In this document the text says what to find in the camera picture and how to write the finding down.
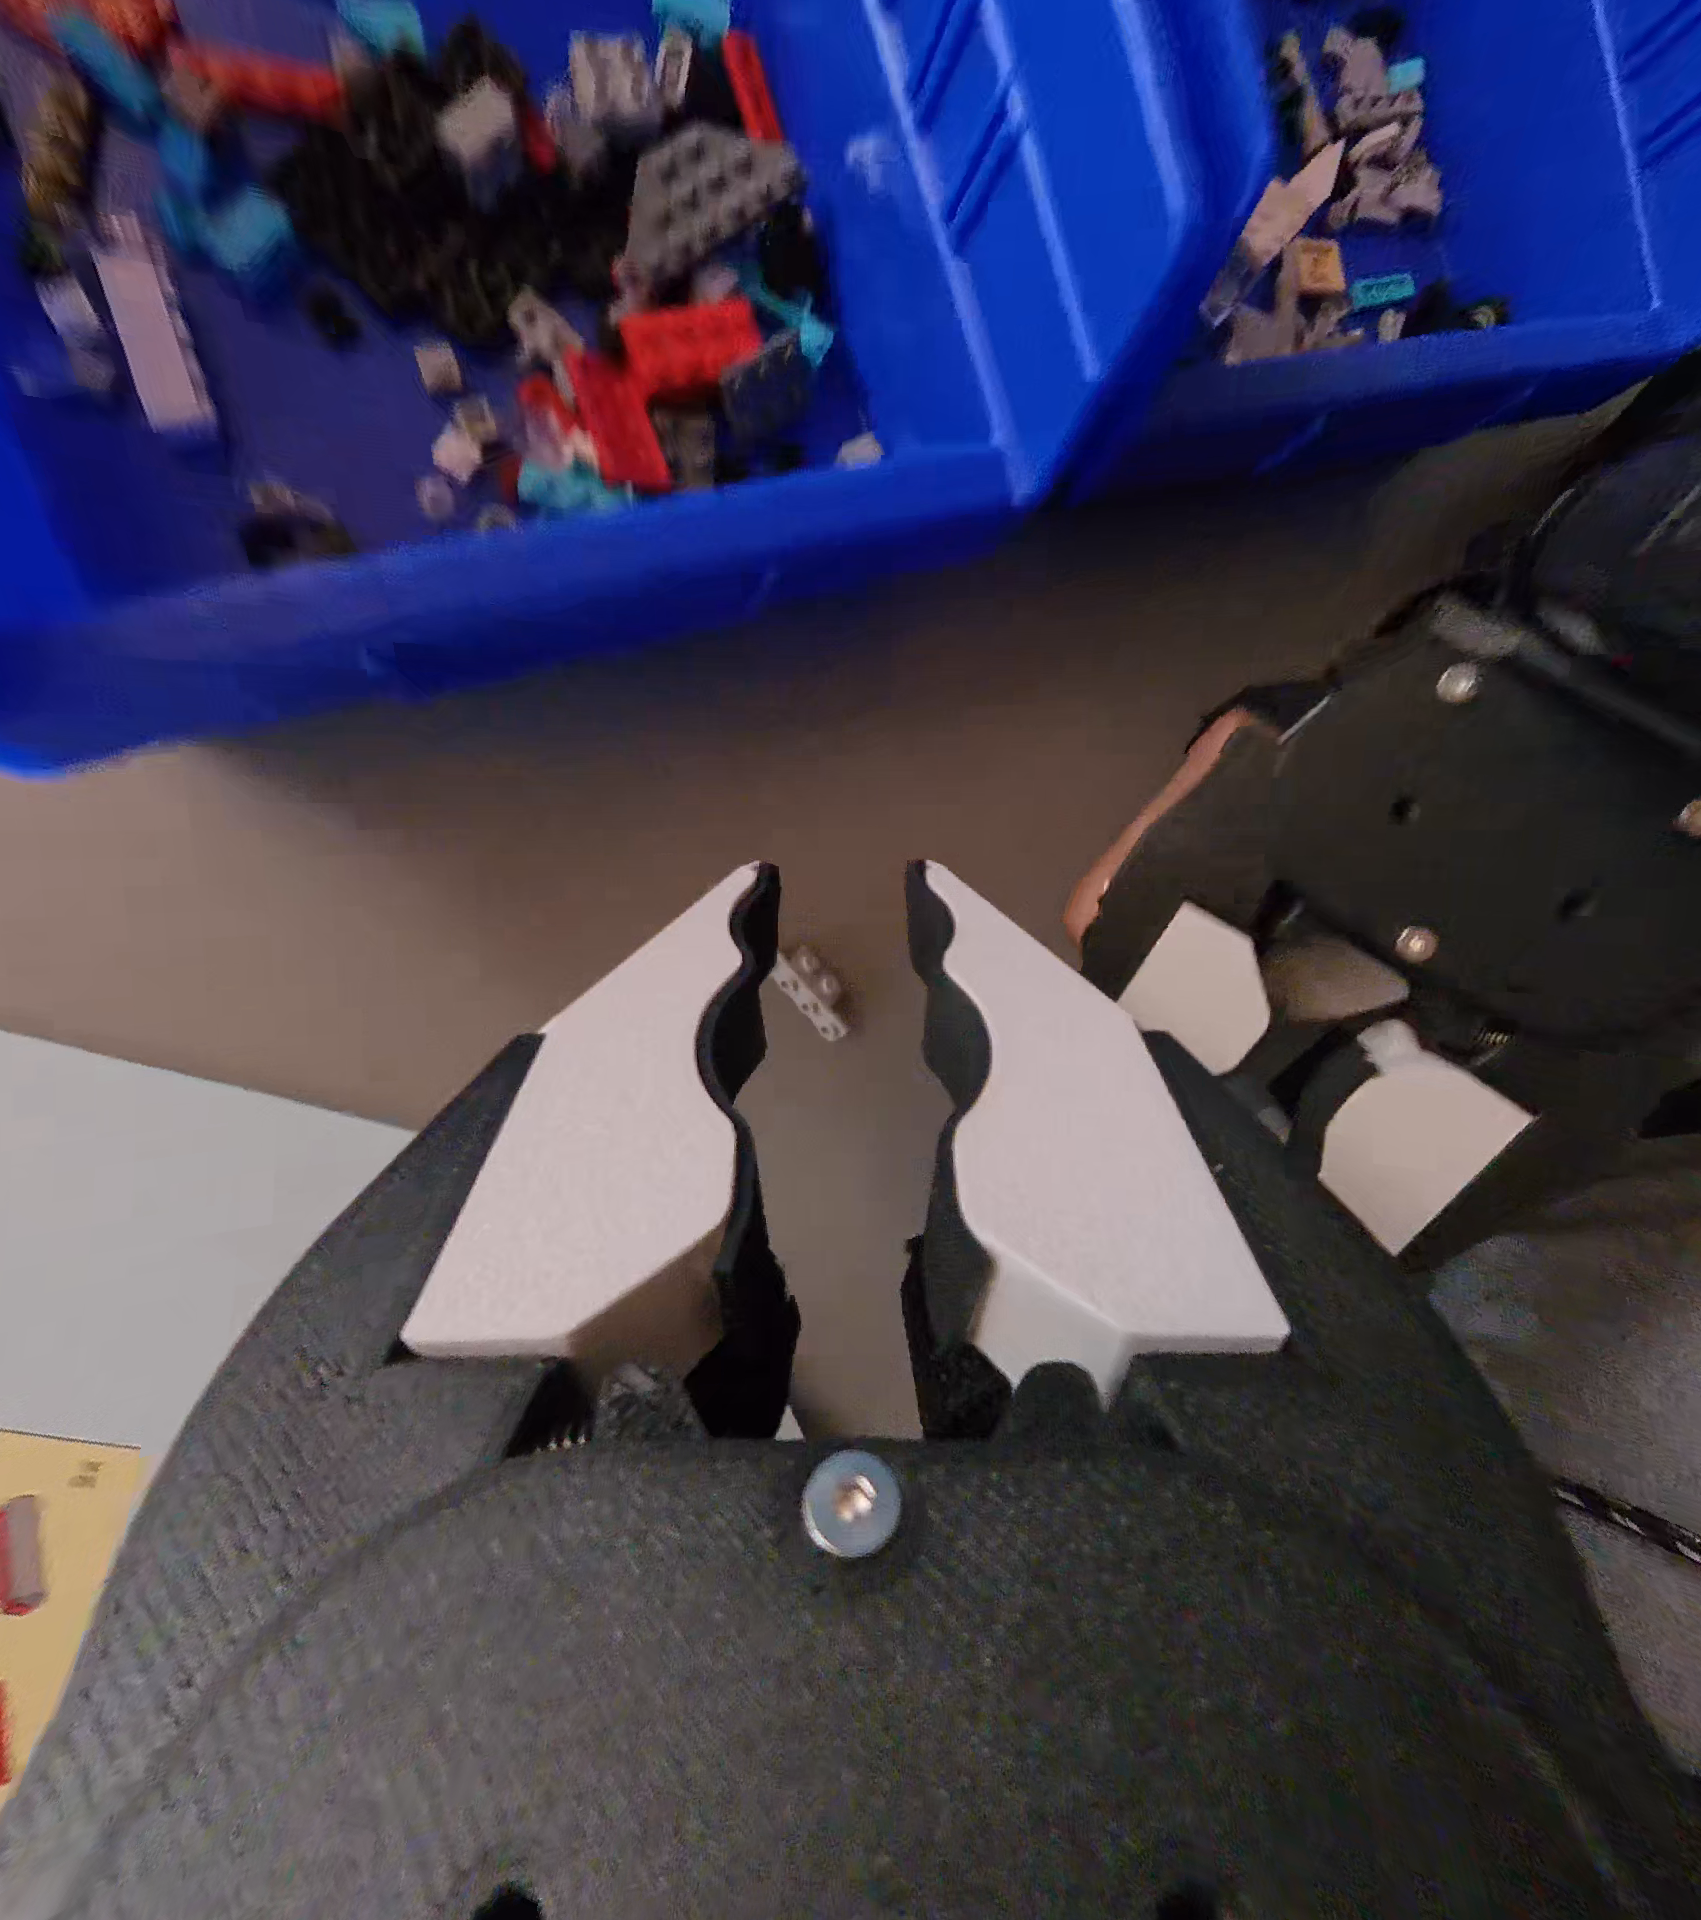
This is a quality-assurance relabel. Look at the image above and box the blue plastic bin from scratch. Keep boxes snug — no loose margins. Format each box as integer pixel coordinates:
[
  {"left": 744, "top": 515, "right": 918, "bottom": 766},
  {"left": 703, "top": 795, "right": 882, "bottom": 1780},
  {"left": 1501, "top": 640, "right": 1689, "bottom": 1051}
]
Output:
[
  {"left": 0, "top": 0, "right": 1273, "bottom": 775},
  {"left": 1075, "top": 0, "right": 1701, "bottom": 498}
]

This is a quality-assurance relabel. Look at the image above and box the black white drawstring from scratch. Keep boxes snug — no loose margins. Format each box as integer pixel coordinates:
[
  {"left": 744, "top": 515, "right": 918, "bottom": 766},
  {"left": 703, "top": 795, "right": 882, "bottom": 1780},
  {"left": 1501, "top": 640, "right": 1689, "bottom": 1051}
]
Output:
[{"left": 1555, "top": 1477, "right": 1701, "bottom": 1620}]

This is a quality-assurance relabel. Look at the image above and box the pile of toy bricks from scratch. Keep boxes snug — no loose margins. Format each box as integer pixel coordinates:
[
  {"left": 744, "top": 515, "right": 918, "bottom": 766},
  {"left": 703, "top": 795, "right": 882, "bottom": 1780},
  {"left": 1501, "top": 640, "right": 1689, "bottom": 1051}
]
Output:
[
  {"left": 0, "top": 0, "right": 888, "bottom": 573},
  {"left": 1203, "top": 14, "right": 1512, "bottom": 371}
]

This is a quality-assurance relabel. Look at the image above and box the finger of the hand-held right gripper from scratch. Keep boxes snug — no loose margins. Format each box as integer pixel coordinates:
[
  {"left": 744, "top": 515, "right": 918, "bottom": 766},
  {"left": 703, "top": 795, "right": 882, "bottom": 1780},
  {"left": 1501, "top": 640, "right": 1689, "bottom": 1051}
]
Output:
[
  {"left": 1117, "top": 904, "right": 1275, "bottom": 1080},
  {"left": 1315, "top": 1020, "right": 1534, "bottom": 1260}
]

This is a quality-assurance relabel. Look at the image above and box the grey bracket toy brick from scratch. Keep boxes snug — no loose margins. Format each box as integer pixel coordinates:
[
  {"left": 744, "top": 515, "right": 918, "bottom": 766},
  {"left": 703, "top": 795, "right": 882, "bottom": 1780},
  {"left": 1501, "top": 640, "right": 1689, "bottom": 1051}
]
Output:
[{"left": 772, "top": 945, "right": 855, "bottom": 1042}]

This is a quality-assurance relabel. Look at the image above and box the open instruction booklet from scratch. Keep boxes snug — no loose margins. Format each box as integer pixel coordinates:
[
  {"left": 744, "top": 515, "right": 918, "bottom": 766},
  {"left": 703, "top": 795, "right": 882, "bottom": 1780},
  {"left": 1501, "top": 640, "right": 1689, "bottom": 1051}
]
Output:
[{"left": 0, "top": 1016, "right": 416, "bottom": 1885}]

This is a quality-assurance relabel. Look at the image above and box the person's right hand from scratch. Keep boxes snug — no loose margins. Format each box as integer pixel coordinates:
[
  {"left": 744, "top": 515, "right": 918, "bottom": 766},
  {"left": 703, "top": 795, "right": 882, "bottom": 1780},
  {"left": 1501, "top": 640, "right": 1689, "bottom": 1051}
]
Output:
[{"left": 1065, "top": 708, "right": 1278, "bottom": 951}]

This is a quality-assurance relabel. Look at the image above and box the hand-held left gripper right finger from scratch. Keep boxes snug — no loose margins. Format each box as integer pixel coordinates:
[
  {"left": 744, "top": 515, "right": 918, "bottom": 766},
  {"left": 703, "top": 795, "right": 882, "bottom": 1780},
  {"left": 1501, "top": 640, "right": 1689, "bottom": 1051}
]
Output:
[{"left": 902, "top": 859, "right": 1294, "bottom": 1442}]

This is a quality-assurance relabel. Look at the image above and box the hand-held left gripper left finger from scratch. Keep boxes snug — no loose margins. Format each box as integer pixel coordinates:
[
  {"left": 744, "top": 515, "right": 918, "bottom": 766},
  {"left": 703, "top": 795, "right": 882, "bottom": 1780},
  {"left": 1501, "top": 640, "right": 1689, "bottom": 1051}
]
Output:
[{"left": 401, "top": 863, "right": 803, "bottom": 1442}]

